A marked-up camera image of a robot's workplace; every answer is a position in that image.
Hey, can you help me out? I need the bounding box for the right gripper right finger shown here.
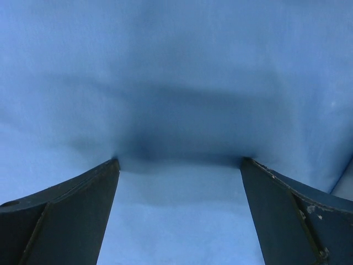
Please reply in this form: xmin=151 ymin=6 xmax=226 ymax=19
xmin=240 ymin=158 xmax=352 ymax=265

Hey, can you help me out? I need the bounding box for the blue surgical drape cloth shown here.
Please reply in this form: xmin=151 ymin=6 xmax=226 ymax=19
xmin=1 ymin=1 xmax=352 ymax=264

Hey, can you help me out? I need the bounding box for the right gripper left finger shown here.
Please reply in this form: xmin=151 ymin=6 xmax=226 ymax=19
xmin=1 ymin=159 xmax=120 ymax=264

